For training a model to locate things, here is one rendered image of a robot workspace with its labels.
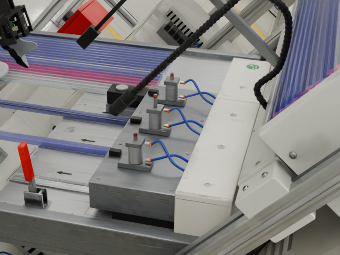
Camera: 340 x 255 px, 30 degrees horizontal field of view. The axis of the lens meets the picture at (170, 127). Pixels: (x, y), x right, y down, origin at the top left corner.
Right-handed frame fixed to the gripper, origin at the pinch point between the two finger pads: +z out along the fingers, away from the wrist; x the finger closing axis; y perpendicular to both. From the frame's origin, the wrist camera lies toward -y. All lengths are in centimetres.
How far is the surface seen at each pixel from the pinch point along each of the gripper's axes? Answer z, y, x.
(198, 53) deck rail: 11.9, 27.9, 35.9
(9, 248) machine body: 37.2, -12.6, -2.6
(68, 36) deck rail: 3.2, -3.5, 36.1
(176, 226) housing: 13, 39, -30
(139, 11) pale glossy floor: 62, -71, 263
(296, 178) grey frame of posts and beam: 4, 57, -34
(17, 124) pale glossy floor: 57, -74, 105
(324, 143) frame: 0, 61, -34
